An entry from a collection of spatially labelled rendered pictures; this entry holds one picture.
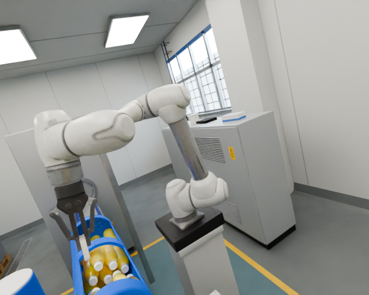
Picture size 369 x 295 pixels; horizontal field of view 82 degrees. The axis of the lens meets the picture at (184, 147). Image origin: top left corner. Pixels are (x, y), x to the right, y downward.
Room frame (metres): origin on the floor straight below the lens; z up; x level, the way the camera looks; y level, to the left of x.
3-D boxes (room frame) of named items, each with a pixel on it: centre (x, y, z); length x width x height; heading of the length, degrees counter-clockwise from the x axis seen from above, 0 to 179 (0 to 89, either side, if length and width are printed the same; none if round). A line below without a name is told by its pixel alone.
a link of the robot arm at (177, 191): (1.28, 0.12, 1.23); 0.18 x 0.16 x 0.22; 71
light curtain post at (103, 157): (2.09, 0.79, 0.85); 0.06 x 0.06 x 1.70; 28
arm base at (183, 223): (1.30, 0.13, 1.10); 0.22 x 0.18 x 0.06; 29
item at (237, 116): (2.34, -0.62, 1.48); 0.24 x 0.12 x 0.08; 31
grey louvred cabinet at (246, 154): (3.08, -0.33, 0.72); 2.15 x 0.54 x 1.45; 23
